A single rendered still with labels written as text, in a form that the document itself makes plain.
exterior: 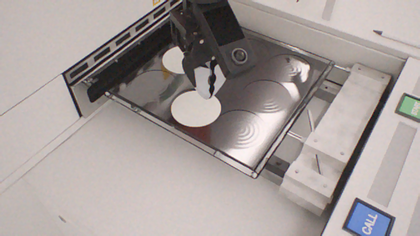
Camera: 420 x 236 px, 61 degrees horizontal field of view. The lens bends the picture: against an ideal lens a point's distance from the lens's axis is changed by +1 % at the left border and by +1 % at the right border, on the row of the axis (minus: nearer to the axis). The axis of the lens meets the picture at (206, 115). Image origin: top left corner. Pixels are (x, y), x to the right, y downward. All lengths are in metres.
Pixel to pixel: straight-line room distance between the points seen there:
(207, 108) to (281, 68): 0.21
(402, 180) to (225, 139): 0.29
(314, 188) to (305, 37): 0.41
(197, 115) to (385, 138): 0.34
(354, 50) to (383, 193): 0.38
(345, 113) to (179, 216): 0.40
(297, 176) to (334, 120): 0.18
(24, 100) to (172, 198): 0.32
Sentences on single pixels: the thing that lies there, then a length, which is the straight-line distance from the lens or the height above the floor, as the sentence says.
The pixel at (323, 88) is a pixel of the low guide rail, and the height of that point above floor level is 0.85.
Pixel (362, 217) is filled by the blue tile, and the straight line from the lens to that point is 0.56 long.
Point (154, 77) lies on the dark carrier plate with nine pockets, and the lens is 0.80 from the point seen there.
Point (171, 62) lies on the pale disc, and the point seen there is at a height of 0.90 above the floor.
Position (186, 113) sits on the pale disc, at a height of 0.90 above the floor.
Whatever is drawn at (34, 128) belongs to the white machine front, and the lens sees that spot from 0.76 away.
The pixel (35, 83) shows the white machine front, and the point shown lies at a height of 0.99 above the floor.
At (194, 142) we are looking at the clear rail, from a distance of 0.66.
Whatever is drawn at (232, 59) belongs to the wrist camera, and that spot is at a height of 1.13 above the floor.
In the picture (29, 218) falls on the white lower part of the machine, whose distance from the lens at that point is 0.90.
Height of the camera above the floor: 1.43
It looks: 49 degrees down
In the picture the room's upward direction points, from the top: straight up
